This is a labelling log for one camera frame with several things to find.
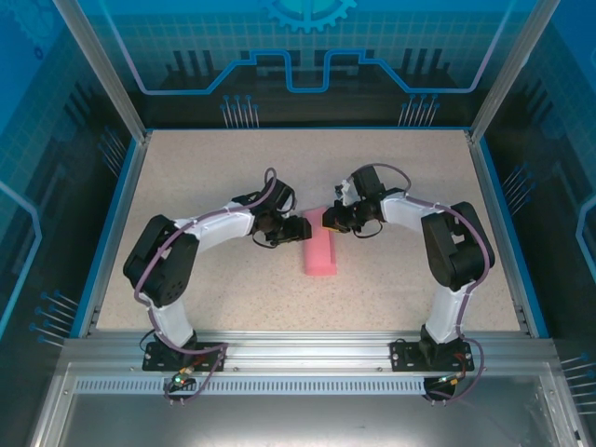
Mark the pink cloth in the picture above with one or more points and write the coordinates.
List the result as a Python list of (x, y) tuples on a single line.
[(319, 256)]

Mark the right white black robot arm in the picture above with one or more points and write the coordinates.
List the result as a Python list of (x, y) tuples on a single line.
[(451, 251)]

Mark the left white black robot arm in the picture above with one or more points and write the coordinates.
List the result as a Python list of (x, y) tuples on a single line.
[(163, 265)]

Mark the steel sheet panel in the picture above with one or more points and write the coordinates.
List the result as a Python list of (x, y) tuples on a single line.
[(279, 423)]

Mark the small connector with LED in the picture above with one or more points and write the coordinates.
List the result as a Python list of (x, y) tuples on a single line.
[(454, 378), (180, 379)]

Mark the wide aluminium frame rail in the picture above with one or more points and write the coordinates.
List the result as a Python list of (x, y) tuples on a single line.
[(302, 349)]

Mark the aluminium table side rail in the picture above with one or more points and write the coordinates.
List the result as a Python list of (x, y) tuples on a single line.
[(117, 233), (499, 233)]

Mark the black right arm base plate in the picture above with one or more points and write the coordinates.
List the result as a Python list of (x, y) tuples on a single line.
[(402, 356)]

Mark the aluminium frame post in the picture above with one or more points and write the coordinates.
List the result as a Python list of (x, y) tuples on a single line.
[(503, 79), (114, 79)]

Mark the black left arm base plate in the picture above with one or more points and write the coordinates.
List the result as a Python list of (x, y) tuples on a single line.
[(153, 356)]

